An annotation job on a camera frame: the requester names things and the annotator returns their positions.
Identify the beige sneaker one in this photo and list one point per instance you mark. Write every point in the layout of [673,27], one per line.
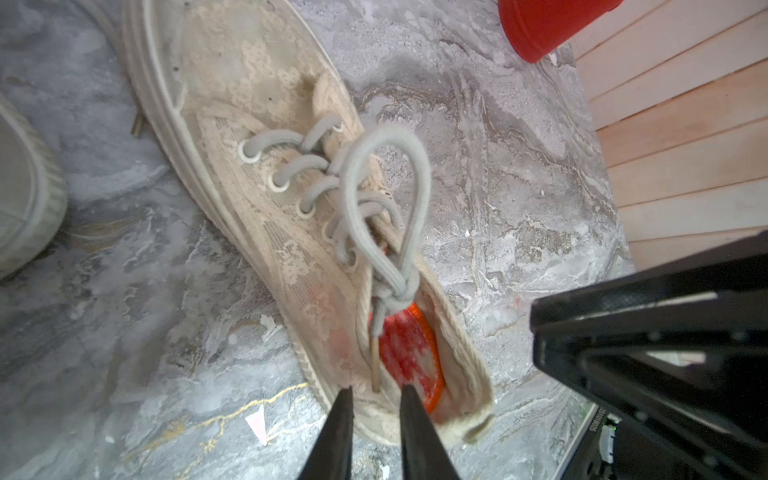
[259,126]
[34,193]

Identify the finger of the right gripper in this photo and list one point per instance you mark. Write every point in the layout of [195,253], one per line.
[674,359]

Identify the red pencil cup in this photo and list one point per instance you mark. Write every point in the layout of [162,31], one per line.
[535,28]

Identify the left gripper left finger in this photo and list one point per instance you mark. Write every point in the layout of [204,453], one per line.
[331,455]

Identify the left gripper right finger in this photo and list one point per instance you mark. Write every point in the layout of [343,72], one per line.
[423,453]

